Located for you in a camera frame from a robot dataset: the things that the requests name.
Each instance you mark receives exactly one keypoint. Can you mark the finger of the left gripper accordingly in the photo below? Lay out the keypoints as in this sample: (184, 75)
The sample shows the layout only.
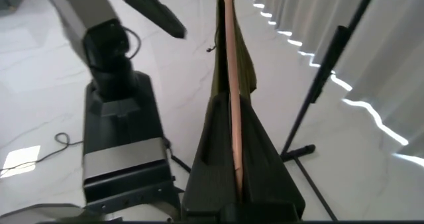
(155, 12)

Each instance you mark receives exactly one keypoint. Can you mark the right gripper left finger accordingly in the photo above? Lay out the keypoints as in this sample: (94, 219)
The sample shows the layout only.
(208, 171)

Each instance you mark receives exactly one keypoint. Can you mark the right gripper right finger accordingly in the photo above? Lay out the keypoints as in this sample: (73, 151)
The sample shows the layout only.
(265, 177)

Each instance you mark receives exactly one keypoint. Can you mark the pink clothes hanger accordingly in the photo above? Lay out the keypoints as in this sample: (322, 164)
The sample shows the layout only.
(232, 51)

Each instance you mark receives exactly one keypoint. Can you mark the green long-sleeved shirt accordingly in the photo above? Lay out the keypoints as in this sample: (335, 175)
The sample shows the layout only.
(246, 68)

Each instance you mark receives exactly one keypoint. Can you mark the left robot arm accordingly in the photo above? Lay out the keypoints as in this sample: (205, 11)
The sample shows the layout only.
(76, 12)

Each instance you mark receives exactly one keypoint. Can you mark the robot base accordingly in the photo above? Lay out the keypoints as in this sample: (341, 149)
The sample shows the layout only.
(122, 157)

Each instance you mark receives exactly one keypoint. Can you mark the black clothes rack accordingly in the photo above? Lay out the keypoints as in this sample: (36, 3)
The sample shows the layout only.
(326, 65)

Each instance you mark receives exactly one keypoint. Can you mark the white curtain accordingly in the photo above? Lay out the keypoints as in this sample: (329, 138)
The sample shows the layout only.
(381, 51)

